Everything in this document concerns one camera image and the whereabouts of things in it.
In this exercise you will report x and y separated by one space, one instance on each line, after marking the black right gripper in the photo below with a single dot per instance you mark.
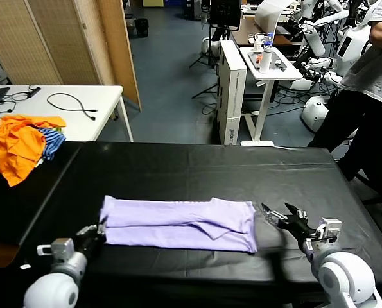
298 229

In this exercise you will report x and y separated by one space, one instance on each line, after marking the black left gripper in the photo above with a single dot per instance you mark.
91 244

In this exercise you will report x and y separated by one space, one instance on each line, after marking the lavender printed t-shirt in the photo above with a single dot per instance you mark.
178 224

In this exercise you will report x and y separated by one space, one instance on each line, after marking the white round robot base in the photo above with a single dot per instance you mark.
209 45

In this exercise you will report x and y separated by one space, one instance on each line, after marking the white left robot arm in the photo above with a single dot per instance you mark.
56 285

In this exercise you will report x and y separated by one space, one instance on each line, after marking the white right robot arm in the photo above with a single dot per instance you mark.
344 279

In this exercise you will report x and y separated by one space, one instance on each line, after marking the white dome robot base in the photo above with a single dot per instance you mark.
313 112

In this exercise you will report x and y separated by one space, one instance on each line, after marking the black plastic table cover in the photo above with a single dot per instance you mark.
113 167

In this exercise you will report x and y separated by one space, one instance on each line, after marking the black side table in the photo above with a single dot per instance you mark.
23 205

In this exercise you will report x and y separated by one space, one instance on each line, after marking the blue striped garment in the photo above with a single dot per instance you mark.
53 141

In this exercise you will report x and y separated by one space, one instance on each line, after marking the white table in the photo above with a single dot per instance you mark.
81 128

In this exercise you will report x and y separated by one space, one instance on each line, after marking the orange garment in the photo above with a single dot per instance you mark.
17 147

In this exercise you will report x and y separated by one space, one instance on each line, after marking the tall white cardboard box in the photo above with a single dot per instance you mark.
233 96

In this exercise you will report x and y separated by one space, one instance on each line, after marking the small white standing desk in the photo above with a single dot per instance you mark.
273 73

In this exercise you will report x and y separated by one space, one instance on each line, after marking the black power adapter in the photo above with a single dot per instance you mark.
34 91

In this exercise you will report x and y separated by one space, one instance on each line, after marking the white cylinder bottle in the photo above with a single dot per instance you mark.
264 60

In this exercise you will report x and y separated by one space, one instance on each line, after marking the grey tray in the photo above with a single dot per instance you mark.
274 57

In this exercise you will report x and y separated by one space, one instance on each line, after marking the small orange tool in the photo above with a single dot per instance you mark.
258 59

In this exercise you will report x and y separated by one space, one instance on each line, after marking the bystander in grey shirt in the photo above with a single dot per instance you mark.
364 77

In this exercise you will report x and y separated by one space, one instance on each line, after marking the black tripod stand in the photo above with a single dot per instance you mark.
209 57

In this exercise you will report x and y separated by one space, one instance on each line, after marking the clear water bottle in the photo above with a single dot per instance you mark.
268 41

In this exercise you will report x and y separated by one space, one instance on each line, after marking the white cup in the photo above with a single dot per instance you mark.
257 41

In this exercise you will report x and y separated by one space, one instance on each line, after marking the white humanoid robot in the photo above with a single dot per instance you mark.
348 48

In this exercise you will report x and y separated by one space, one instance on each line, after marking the brown wooden desk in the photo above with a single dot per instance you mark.
244 32

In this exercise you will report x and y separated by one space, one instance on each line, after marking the wooden folding screen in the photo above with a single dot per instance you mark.
49 41

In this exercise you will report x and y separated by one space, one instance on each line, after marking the white curved cover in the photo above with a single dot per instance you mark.
267 13

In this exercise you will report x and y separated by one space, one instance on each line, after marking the black waste bin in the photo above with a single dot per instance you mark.
142 28

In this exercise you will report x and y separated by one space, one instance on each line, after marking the black monitor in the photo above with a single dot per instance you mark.
225 13

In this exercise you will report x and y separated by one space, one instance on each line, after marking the left wrist grey camera box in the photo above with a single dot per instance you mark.
57 249

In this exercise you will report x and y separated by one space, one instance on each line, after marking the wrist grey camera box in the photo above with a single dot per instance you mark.
330 228
57 249

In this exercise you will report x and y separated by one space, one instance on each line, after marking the right wrist grey camera box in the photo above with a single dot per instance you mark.
330 228

